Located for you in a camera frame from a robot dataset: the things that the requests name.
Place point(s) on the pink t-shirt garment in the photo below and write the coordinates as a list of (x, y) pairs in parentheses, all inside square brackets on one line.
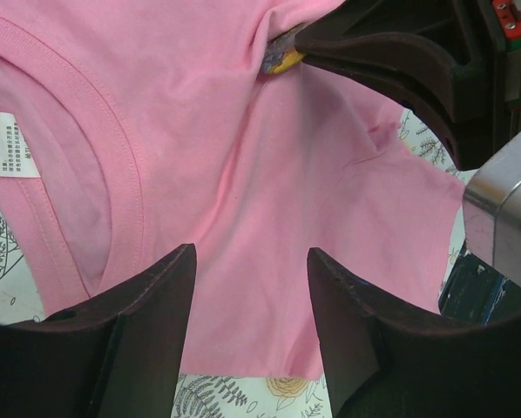
[(151, 126)]

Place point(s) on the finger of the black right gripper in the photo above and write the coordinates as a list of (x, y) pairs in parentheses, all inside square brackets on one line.
[(457, 28), (458, 102)]

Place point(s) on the floral patterned table mat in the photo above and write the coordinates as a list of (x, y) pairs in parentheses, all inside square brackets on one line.
[(199, 396)]

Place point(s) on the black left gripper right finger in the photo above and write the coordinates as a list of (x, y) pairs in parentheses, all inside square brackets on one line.
[(384, 357)]

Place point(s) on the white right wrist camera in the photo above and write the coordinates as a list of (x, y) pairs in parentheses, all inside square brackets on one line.
[(492, 211)]

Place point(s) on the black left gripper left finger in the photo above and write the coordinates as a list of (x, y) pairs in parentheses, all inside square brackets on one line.
[(117, 354)]

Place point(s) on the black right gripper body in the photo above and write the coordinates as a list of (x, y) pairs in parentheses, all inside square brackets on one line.
[(508, 87)]

